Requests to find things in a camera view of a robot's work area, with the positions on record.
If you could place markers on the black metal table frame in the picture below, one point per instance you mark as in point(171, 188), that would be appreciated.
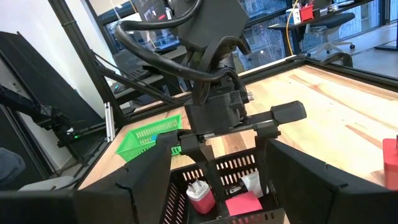
point(357, 76)

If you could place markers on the black wall panel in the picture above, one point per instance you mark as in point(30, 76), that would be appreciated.
point(46, 77)

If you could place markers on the blue rectangular box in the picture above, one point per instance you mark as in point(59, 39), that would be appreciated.
point(154, 137)

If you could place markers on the white black wall charger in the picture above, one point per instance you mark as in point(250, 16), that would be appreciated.
point(255, 183)

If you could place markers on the pink wall charger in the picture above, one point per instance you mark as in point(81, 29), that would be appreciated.
point(244, 203)

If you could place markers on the silver aluminium post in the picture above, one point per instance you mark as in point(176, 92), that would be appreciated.
point(109, 124)

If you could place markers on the black jointed bracket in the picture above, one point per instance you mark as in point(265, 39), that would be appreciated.
point(40, 112)

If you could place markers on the person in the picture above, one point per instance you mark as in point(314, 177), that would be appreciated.
point(11, 168)

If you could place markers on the red desk container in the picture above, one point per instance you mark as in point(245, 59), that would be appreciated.
point(307, 14)

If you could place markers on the black slotted plastic basket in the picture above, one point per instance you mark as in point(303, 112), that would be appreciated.
point(273, 212)

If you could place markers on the white desk box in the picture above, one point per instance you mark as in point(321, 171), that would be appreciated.
point(293, 16)

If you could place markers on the green slotted plastic basket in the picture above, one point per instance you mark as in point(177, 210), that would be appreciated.
point(136, 149)

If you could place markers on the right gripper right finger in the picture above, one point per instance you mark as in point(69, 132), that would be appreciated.
point(335, 205)

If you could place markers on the black office desk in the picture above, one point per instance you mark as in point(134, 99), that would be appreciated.
point(283, 43)

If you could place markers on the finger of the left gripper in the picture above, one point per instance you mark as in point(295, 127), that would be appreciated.
point(199, 146)
point(286, 113)

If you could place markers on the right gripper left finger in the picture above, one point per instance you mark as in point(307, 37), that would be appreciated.
point(93, 205)

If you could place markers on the white red wall charger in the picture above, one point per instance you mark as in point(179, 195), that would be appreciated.
point(202, 199)

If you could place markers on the black office chair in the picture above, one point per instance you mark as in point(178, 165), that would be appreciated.
point(334, 19)

